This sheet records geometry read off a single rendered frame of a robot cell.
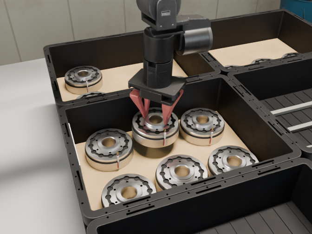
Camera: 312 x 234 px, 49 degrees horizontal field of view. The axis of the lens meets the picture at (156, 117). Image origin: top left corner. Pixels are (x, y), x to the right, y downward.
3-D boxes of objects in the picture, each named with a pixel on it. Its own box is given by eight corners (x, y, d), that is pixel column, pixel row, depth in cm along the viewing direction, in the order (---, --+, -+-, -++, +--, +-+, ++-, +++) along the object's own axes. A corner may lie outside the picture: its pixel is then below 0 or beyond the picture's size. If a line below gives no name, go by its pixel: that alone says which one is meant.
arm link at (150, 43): (139, 22, 62) (150, 35, 58) (173, 17, 64) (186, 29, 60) (139, 56, 67) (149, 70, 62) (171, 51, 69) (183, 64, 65)
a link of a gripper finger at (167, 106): (152, 108, 78) (153, 72, 72) (181, 117, 75) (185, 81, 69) (138, 125, 73) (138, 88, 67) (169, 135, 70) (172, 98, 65)
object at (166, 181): (167, 201, 62) (167, 198, 62) (149, 163, 70) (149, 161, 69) (216, 186, 65) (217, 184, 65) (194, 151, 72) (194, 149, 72)
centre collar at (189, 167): (175, 185, 65) (175, 183, 64) (165, 167, 68) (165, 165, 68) (198, 178, 66) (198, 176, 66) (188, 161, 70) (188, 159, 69)
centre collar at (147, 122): (148, 130, 72) (148, 128, 72) (141, 116, 76) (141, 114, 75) (170, 126, 73) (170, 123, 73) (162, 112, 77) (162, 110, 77)
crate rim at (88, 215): (86, 230, 52) (83, 221, 50) (58, 115, 74) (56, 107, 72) (302, 164, 63) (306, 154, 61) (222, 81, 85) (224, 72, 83)
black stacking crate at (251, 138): (94, 262, 58) (85, 223, 51) (66, 148, 80) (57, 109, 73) (289, 197, 69) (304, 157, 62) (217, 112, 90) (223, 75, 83)
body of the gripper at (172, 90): (141, 74, 73) (141, 43, 69) (186, 87, 70) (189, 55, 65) (126, 90, 69) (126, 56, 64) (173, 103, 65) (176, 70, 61)
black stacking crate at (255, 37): (218, 111, 91) (224, 74, 84) (175, 59, 113) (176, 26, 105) (337, 83, 102) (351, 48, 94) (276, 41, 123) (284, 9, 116)
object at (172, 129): (140, 142, 70) (140, 140, 69) (126, 113, 77) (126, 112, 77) (186, 132, 72) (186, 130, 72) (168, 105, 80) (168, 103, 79)
